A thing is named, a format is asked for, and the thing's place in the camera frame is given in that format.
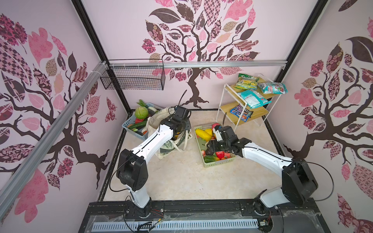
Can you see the blue dark candy bag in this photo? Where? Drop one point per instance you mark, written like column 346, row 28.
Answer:
column 237, row 111

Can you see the pink red pomegranate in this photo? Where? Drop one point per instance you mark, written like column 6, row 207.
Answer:
column 215, row 125

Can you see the light green plastic basket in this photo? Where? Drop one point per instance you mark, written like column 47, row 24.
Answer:
column 202, row 145

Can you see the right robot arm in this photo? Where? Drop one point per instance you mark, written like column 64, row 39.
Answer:
column 298, row 181

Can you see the light blue plastic basket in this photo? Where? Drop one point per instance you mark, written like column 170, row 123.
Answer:
column 141, row 133

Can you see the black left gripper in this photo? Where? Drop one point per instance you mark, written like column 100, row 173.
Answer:
column 187, row 124

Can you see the black wire wall basket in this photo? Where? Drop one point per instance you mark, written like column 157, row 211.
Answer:
column 134, row 74

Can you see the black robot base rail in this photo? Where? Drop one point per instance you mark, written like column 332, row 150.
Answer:
column 284, row 218

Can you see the beige canvas grocery bag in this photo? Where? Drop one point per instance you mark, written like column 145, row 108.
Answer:
column 165, row 134

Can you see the white wooden two-tier shelf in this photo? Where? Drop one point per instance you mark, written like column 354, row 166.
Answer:
column 234, row 93

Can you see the green yellow snack bag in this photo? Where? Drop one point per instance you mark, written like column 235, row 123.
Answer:
column 246, row 82

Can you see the teal pink snack bag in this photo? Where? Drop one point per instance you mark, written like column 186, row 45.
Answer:
column 272, row 88

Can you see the long green cucumber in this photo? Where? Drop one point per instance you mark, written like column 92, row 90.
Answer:
column 137, row 125

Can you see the white vented strip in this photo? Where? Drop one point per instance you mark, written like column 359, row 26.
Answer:
column 173, row 226

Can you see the yellow mango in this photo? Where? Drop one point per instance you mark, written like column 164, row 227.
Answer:
column 204, row 134

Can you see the green cabbage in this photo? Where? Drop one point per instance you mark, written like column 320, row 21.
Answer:
column 141, row 113

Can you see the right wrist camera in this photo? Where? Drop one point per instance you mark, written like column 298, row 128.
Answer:
column 217, row 134

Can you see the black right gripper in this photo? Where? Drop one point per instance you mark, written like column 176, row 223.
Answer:
column 213, row 146

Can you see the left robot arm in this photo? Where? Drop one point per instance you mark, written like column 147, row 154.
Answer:
column 132, row 168

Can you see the teal white snack bag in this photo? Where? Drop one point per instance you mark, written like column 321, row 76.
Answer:
column 254, row 99

